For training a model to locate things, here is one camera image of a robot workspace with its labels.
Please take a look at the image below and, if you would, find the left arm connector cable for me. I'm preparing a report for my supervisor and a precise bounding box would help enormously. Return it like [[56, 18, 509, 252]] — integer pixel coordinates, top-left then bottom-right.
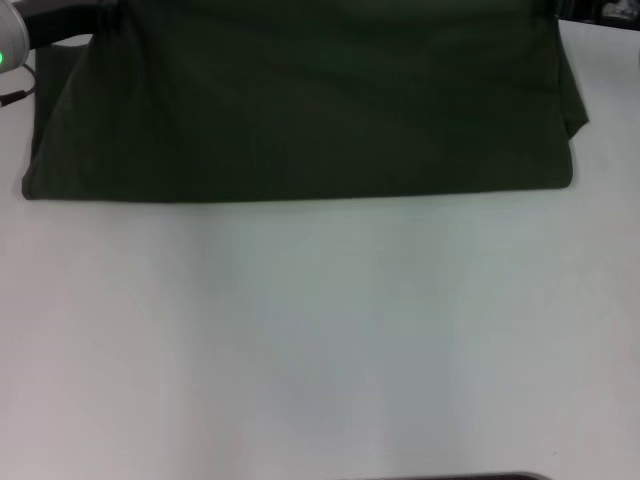
[[0, 63, 38, 109]]

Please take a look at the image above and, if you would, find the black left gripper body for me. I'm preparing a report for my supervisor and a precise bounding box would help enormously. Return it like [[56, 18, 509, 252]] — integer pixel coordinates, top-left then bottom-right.
[[22, 0, 122, 50]]

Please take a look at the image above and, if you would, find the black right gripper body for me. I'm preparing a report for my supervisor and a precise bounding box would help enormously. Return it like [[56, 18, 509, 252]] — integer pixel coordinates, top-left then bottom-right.
[[555, 0, 640, 30]]

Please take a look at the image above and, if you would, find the dark green FREE T-shirt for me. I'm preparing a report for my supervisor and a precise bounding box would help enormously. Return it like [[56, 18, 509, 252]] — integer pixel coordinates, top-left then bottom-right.
[[20, 0, 591, 204]]

